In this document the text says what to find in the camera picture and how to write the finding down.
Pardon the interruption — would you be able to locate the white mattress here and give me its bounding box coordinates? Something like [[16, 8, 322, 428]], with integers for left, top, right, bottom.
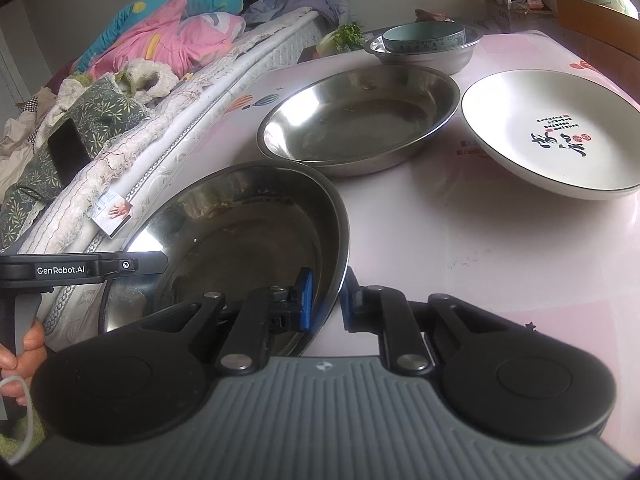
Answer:
[[0, 7, 326, 351]]

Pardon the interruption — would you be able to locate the white cable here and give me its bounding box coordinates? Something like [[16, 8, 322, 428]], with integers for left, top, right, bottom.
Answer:
[[0, 375, 37, 463]]

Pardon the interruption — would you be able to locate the pink printed tablecloth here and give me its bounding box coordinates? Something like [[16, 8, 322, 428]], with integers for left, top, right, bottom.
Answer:
[[220, 30, 640, 361]]

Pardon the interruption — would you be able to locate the pink and teal quilt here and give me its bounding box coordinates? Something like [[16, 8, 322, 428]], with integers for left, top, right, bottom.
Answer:
[[72, 0, 246, 81]]

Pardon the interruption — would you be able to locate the person's left hand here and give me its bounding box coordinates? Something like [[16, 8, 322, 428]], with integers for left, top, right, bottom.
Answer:
[[0, 319, 49, 386]]

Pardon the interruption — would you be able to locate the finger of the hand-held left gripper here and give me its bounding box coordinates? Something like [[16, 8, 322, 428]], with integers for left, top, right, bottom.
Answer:
[[100, 251, 169, 281]]

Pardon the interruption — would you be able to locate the large stainless steel plate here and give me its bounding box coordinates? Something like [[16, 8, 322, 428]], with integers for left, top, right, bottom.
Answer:
[[98, 161, 351, 361], [256, 66, 461, 177]]

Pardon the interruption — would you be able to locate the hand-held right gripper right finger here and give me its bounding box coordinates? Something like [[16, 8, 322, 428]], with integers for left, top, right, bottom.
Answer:
[[339, 266, 506, 376]]

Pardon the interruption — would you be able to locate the cardboard box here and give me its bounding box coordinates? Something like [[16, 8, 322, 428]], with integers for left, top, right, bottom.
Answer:
[[467, 0, 556, 31]]

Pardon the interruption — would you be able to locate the green leaf-patterned pillow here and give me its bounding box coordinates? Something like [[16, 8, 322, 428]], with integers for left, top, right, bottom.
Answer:
[[0, 75, 151, 253]]

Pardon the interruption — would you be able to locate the teal ceramic bowl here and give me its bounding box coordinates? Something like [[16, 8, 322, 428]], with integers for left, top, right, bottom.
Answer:
[[382, 22, 467, 54]]

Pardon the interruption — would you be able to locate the beige cloth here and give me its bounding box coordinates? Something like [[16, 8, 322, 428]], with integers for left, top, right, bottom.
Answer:
[[0, 87, 61, 196]]

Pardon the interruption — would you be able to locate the white ceramic plate black print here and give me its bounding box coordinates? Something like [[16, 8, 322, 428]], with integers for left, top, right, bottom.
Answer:
[[461, 69, 640, 202]]

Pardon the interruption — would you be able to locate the white fluffy cloth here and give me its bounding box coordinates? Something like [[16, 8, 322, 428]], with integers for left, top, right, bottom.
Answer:
[[117, 57, 178, 106]]

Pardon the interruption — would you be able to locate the white mattress tag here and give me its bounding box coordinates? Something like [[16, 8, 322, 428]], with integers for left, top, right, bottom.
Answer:
[[90, 191, 136, 238]]

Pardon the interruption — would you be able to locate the napa cabbage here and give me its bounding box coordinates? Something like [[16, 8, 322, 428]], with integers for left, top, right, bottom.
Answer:
[[316, 22, 366, 57]]

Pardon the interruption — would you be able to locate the brown open tray box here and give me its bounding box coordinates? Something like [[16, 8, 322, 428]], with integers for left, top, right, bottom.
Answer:
[[556, 0, 640, 53]]

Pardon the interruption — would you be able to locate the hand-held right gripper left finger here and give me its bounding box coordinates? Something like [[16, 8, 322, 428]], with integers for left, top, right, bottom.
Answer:
[[137, 267, 316, 378]]

